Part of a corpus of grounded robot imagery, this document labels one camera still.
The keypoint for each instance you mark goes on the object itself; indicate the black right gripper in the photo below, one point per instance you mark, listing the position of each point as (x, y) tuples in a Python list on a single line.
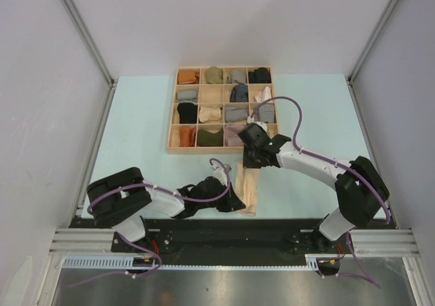
[(248, 163)]

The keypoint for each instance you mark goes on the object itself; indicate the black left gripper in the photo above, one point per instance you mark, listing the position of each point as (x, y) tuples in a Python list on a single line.
[(232, 202)]

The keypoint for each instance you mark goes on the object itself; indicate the peach underwear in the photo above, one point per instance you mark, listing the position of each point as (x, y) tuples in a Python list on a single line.
[(246, 188), (208, 114)]

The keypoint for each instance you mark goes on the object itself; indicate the orange and cream underwear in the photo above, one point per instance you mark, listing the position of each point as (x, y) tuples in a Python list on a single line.
[(187, 136)]

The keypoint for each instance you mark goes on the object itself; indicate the black garment pile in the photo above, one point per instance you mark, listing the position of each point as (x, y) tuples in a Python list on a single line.
[(187, 113)]

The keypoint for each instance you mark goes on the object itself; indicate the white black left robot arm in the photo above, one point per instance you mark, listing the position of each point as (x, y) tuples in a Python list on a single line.
[(122, 200)]

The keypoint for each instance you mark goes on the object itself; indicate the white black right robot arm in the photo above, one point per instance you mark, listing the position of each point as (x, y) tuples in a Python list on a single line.
[(359, 188)]

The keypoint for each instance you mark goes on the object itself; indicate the grey striped rolled underwear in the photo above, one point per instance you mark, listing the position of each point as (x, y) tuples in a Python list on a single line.
[(265, 113)]

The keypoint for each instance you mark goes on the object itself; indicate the grey rolled underwear middle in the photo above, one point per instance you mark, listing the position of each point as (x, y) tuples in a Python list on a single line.
[(234, 114)]

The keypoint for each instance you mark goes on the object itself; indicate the dark green rolled underwear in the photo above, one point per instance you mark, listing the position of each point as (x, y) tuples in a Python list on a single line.
[(210, 139)]

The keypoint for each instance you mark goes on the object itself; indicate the pink white rolled underwear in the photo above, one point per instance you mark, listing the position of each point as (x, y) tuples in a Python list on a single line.
[(263, 95)]

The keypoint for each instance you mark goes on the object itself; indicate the navy striped rolled underwear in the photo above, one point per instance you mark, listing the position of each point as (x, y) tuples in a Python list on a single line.
[(239, 94)]

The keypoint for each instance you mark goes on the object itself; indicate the peach rolled underwear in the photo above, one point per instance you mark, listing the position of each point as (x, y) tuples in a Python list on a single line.
[(208, 114)]

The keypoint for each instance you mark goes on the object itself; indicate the black rolled underwear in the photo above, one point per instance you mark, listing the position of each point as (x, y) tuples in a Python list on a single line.
[(259, 75)]

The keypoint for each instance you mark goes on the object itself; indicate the grey rolled underwear top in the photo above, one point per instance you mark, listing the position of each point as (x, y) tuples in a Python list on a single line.
[(236, 76)]

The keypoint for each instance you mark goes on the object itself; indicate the grey rolled underwear left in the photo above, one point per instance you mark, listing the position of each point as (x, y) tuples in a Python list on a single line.
[(184, 96)]

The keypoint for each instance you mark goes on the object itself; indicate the olive rolled underwear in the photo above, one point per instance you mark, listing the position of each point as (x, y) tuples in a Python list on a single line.
[(214, 75)]

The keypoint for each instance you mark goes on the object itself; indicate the orange rolled underwear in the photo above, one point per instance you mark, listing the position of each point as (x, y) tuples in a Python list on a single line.
[(186, 76)]

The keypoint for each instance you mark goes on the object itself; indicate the wooden grid organizer tray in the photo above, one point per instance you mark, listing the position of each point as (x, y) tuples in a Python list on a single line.
[(211, 104)]

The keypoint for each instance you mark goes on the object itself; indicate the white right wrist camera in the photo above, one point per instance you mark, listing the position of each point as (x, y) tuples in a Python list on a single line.
[(257, 128)]

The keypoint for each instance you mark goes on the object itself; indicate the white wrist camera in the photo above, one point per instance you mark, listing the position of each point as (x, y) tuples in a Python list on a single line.
[(257, 128), (220, 173)]

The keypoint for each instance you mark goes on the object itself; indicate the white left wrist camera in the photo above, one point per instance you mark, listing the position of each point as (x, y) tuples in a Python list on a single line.
[(220, 173)]

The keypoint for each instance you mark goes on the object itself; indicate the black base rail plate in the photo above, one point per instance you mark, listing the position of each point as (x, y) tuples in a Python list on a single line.
[(250, 240)]

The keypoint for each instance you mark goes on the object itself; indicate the white slotted cable duct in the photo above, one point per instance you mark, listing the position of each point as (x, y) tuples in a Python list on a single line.
[(141, 264)]

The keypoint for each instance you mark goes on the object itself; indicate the aluminium frame profile front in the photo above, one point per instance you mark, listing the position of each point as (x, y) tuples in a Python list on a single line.
[(365, 242)]

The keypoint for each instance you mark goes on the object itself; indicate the aluminium corner post right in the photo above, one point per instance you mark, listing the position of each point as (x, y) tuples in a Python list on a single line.
[(373, 38)]

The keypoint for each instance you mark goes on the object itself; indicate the aluminium corner post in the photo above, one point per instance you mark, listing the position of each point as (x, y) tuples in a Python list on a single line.
[(88, 41), (373, 38)]

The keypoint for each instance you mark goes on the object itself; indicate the aluminium corner post left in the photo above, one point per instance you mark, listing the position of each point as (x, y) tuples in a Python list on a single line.
[(88, 41)]

